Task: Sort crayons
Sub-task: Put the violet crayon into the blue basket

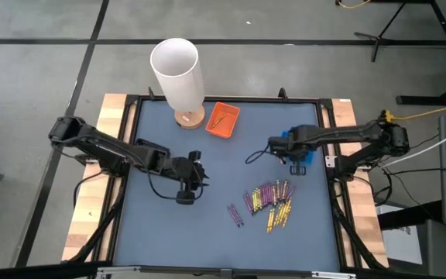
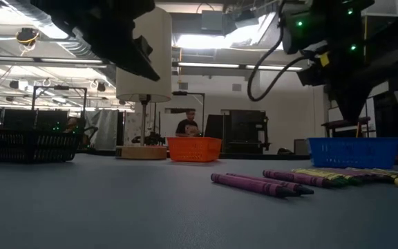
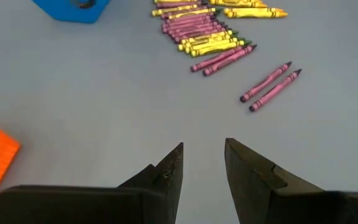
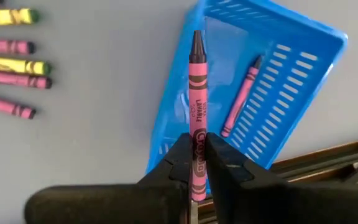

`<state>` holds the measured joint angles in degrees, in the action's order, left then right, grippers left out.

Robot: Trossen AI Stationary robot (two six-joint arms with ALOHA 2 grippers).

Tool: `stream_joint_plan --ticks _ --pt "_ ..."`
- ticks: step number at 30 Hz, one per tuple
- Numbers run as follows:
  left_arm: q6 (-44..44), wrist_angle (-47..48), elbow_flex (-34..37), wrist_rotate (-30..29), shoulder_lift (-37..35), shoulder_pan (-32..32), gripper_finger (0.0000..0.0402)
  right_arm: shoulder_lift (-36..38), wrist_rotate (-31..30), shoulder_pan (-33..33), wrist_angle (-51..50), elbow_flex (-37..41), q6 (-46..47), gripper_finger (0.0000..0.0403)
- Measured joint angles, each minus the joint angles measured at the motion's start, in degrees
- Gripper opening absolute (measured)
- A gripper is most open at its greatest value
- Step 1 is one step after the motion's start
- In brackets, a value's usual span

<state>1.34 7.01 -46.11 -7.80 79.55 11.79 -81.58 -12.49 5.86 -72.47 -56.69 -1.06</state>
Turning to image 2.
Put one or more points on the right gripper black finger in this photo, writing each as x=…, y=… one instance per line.
x=349, y=100

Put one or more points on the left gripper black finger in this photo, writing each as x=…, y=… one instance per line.
x=126, y=52

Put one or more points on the background black robot arm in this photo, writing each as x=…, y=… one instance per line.
x=154, y=139

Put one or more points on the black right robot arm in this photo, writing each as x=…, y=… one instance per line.
x=330, y=24

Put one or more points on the white board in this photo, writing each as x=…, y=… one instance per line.
x=368, y=110

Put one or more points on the yellow tag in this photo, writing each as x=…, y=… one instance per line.
x=324, y=59

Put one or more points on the white shade wooden base lamp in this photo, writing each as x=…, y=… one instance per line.
x=164, y=52

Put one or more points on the blue plastic basket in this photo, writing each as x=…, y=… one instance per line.
x=354, y=152

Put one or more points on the grey box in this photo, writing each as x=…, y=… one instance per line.
x=302, y=147

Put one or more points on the long ceiling light bar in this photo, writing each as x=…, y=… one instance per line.
x=213, y=65
x=47, y=60

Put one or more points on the black dome object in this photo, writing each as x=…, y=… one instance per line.
x=284, y=151

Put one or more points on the grey fabric cover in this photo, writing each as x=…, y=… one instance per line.
x=102, y=131

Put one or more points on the person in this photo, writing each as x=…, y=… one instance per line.
x=72, y=124
x=185, y=127

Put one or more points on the grey ceiling unit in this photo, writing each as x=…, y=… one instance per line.
x=216, y=22

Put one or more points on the orange plastic basket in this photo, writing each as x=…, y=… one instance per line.
x=193, y=149

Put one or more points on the row of black monitors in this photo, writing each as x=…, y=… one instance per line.
x=19, y=119

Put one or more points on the black plastic basket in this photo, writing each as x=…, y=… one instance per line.
x=29, y=145

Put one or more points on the blue-grey table mat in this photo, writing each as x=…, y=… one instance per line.
x=116, y=207

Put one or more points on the silver ventilation duct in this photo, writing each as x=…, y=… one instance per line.
x=71, y=48

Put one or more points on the grey wall vent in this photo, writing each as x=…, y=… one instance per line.
x=237, y=87
x=183, y=86

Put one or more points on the black overhead camera stand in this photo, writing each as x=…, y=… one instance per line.
x=185, y=93

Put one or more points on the black metal frame stand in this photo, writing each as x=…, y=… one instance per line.
x=61, y=88

